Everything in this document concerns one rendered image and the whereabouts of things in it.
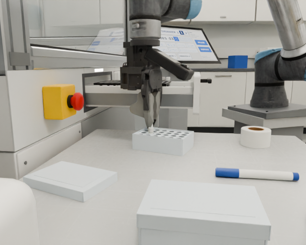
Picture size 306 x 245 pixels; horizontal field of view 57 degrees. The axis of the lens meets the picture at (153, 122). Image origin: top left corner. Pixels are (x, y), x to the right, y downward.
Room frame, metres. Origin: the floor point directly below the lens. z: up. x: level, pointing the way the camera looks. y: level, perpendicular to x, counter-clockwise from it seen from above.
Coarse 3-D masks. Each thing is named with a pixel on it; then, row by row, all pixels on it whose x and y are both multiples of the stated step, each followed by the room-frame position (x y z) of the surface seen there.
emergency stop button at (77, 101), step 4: (76, 92) 0.62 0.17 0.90; (76, 96) 0.61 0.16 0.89; (80, 96) 0.61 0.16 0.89; (72, 100) 0.60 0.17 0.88; (76, 100) 0.60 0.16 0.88; (80, 100) 0.61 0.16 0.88; (72, 104) 0.60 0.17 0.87; (76, 104) 0.60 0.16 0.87; (80, 104) 0.61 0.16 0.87; (76, 108) 0.61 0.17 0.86; (80, 108) 0.61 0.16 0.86
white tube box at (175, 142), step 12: (144, 132) 0.67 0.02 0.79; (156, 132) 0.66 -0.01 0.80; (168, 132) 0.66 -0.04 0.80; (180, 132) 0.67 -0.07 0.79; (192, 132) 0.65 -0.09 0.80; (144, 144) 0.62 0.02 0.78; (156, 144) 0.61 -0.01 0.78; (168, 144) 0.60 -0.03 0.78; (180, 144) 0.59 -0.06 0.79; (192, 144) 0.65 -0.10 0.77
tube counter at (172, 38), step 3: (168, 36) 1.81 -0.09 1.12; (171, 36) 1.83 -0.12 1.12; (174, 36) 1.84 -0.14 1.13; (177, 36) 1.86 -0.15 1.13; (180, 36) 1.87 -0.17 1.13; (171, 39) 1.81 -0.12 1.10; (174, 39) 1.82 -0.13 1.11; (177, 39) 1.84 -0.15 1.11; (180, 39) 1.85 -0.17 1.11; (183, 39) 1.86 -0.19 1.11; (186, 39) 1.88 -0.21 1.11; (189, 39) 1.89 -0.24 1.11
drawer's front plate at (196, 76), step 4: (196, 72) 0.97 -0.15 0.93; (196, 76) 0.77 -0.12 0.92; (200, 76) 0.76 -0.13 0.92; (196, 80) 0.76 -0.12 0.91; (196, 84) 0.76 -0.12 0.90; (196, 88) 0.76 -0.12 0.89; (196, 92) 0.76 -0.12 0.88; (196, 96) 0.76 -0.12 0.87; (196, 100) 0.76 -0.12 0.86; (196, 104) 0.76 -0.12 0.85; (196, 108) 0.76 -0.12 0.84; (196, 112) 0.76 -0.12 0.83
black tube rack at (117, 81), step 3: (102, 81) 0.95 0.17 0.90; (105, 81) 0.95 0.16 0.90; (108, 81) 0.95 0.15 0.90; (111, 81) 0.95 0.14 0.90; (114, 81) 0.95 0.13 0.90; (117, 81) 0.95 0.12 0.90; (162, 81) 0.95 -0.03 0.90; (96, 84) 0.87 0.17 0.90; (99, 84) 0.86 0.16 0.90; (102, 84) 0.86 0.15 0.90; (105, 84) 0.86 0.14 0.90; (108, 84) 0.86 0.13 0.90; (111, 84) 0.86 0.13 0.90; (114, 84) 0.86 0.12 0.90; (117, 84) 0.86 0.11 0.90
